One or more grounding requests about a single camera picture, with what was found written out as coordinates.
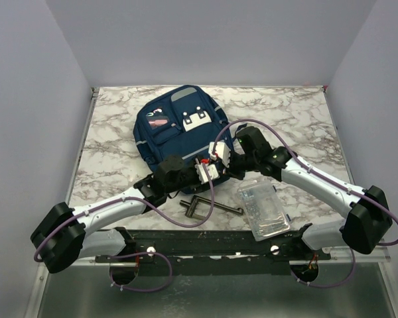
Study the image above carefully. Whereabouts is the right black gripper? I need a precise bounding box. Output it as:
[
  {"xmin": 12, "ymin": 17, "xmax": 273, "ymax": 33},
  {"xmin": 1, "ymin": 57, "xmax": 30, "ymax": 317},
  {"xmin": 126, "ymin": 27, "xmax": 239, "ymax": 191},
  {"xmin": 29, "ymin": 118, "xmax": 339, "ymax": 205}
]
[{"xmin": 218, "ymin": 150, "xmax": 258, "ymax": 182}]

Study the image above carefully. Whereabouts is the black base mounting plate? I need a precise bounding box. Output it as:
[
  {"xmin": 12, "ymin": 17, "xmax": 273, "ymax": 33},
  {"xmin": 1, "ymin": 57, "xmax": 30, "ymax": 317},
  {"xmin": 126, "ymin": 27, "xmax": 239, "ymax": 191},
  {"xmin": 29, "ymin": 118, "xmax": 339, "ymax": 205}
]
[{"xmin": 96, "ymin": 228, "xmax": 330, "ymax": 278}]

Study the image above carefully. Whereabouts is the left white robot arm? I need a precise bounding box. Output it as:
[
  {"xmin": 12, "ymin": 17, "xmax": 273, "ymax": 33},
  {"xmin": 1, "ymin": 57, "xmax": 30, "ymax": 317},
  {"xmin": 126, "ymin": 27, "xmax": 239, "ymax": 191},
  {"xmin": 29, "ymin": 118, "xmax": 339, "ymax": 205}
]
[{"xmin": 31, "ymin": 155, "xmax": 200, "ymax": 274}]

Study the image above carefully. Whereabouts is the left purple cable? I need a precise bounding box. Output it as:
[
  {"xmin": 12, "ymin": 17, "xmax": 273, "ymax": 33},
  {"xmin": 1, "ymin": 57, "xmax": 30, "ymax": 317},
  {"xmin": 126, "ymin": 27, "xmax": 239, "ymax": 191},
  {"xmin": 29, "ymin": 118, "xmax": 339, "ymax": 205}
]
[{"xmin": 34, "ymin": 158, "xmax": 216, "ymax": 292}]

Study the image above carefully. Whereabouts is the navy blue student backpack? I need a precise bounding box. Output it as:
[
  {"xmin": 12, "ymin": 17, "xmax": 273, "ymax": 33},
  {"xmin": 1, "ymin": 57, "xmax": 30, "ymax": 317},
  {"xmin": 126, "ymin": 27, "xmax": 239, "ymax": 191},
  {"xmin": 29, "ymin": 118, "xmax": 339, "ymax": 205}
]
[{"xmin": 133, "ymin": 84, "xmax": 246, "ymax": 195}]

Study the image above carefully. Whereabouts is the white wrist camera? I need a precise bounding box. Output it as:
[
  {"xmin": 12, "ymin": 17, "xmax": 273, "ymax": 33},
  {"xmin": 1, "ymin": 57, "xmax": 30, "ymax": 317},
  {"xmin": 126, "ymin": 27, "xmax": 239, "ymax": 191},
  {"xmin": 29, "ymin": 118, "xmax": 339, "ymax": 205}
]
[
  {"xmin": 208, "ymin": 141, "xmax": 231, "ymax": 168},
  {"xmin": 194, "ymin": 159, "xmax": 220, "ymax": 184}
]

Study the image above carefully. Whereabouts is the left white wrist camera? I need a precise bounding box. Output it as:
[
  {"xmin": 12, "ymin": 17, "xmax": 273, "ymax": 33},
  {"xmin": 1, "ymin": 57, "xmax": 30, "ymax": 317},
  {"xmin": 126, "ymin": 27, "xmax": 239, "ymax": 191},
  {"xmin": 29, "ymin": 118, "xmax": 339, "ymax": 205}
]
[{"xmin": 194, "ymin": 159, "xmax": 220, "ymax": 184}]

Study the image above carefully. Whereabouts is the aluminium rail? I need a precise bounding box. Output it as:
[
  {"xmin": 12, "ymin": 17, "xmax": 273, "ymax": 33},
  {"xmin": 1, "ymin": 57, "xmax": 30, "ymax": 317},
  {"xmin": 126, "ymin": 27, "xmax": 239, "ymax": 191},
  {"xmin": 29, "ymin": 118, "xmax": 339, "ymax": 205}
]
[{"xmin": 39, "ymin": 244, "xmax": 392, "ymax": 268}]

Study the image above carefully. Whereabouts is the clear plastic pencil case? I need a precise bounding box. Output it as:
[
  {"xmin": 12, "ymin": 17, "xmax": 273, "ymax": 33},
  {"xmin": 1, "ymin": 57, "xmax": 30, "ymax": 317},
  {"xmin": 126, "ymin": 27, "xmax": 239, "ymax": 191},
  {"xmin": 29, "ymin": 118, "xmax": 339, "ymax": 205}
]
[{"xmin": 237, "ymin": 181, "xmax": 291, "ymax": 242}]

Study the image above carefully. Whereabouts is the pink eraser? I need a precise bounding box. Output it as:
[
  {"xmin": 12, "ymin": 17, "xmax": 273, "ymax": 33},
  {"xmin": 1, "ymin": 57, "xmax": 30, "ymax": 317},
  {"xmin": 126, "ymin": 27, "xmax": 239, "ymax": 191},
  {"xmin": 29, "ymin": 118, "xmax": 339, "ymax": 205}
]
[{"xmin": 149, "ymin": 119, "xmax": 168, "ymax": 129}]

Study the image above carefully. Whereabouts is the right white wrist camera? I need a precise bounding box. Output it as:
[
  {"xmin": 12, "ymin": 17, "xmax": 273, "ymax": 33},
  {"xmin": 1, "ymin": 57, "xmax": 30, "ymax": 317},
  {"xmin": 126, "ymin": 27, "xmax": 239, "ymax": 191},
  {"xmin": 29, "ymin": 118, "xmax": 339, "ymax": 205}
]
[{"xmin": 208, "ymin": 141, "xmax": 231, "ymax": 168}]

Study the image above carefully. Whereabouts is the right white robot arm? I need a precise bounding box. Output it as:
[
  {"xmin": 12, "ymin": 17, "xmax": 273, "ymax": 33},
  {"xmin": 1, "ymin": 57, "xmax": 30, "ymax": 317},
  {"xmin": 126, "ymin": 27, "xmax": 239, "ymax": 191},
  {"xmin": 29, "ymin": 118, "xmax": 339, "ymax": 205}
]
[{"xmin": 229, "ymin": 126, "xmax": 393, "ymax": 260}]

